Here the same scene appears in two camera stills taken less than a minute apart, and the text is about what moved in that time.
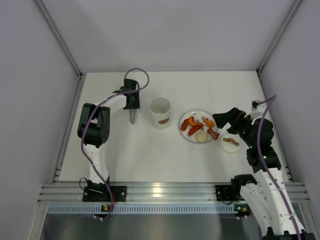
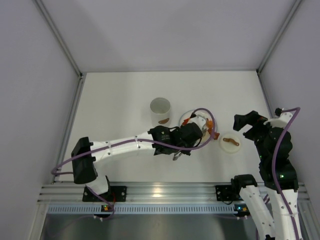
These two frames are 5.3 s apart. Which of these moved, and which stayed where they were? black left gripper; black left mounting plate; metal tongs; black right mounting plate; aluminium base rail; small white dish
Moved: black left gripper; metal tongs
Stayed: aluminium base rail; black left mounting plate; black right mounting plate; small white dish
